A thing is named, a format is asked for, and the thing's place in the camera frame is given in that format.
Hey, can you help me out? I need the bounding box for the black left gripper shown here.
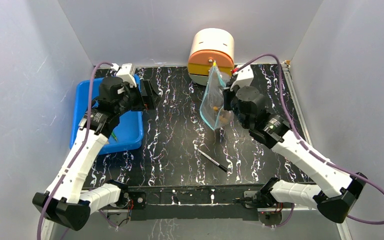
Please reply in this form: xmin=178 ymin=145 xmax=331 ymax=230
xmin=115 ymin=80 xmax=162 ymax=116

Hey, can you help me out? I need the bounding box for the clear zip top bag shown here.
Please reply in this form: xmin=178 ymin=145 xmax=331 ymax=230
xmin=199 ymin=62 xmax=234 ymax=131

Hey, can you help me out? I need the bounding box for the brown longan bunch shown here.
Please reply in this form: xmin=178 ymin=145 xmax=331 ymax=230
xmin=211 ymin=98 xmax=234 ymax=129

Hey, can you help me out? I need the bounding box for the green chili pepper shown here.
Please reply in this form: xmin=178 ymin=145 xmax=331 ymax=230
xmin=111 ymin=132 xmax=118 ymax=142

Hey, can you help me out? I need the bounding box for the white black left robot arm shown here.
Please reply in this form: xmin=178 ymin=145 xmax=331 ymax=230
xmin=32 ymin=76 xmax=159 ymax=231

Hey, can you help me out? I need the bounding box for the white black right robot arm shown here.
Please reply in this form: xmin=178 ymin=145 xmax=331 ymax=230
xmin=222 ymin=86 xmax=365 ymax=224

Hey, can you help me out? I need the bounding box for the blue plastic bin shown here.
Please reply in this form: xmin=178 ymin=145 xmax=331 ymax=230
xmin=69 ymin=80 xmax=144 ymax=155

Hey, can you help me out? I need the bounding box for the pastel mini drawer cabinet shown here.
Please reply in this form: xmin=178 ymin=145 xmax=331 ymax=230
xmin=187 ymin=28 xmax=235 ymax=86

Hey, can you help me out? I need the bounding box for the black and white pen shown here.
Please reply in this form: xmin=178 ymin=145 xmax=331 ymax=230
xmin=196 ymin=148 xmax=228 ymax=173

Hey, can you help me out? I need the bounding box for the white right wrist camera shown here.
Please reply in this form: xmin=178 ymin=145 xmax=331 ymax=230
xmin=230 ymin=64 xmax=254 ymax=91

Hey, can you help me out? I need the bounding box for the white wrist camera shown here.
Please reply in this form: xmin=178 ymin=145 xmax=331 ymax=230
xmin=230 ymin=64 xmax=254 ymax=91
xmin=110 ymin=63 xmax=137 ymax=88

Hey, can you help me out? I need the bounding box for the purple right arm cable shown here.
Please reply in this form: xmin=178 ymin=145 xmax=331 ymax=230
xmin=233 ymin=53 xmax=384 ymax=225

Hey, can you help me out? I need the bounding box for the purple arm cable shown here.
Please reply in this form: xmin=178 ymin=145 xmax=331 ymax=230
xmin=36 ymin=61 xmax=113 ymax=240
xmin=233 ymin=53 xmax=384 ymax=225

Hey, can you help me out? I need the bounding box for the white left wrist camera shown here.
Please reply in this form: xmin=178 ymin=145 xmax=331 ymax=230
xmin=110 ymin=63 xmax=137 ymax=88

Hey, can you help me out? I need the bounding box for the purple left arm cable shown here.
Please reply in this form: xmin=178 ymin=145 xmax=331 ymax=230
xmin=36 ymin=61 xmax=113 ymax=240

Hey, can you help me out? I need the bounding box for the aluminium frame rail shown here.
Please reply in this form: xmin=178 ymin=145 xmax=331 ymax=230
xmin=42 ymin=188 xmax=345 ymax=220

